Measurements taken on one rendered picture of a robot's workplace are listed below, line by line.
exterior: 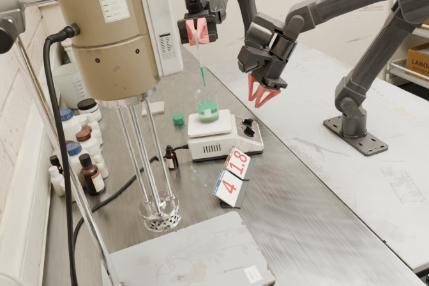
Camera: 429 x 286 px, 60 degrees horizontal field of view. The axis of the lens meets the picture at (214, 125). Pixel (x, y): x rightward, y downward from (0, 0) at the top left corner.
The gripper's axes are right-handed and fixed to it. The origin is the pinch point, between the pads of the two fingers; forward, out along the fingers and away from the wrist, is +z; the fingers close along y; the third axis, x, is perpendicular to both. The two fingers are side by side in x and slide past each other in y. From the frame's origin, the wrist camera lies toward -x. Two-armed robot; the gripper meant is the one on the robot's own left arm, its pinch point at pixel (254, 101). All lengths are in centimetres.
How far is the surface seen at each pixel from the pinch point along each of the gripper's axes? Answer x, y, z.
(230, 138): -7.5, 6.2, 8.4
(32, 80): -59, 24, -12
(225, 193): -15.4, 21.3, 13.0
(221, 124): -8.5, 1.7, 7.4
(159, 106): -7.5, -35.0, 26.1
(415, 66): 213, -85, -3
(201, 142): -13.6, 3.3, 12.5
